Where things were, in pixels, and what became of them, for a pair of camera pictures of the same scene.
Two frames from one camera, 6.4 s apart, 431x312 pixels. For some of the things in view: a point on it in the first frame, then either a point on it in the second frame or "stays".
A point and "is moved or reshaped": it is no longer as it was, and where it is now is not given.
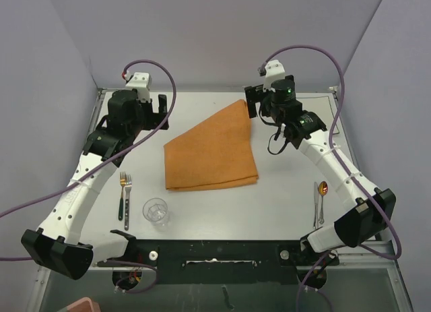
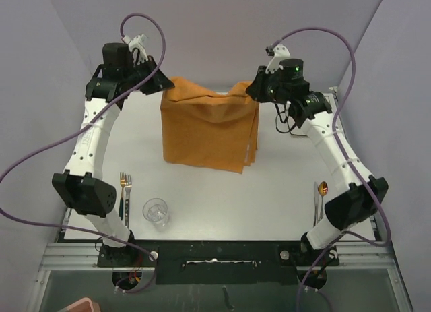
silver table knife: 316,205 stays
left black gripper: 155,119 → 158,81
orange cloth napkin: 218,151 is moved or reshaped
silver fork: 128,187 stays
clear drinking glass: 156,211 stays
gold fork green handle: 122,182 stays
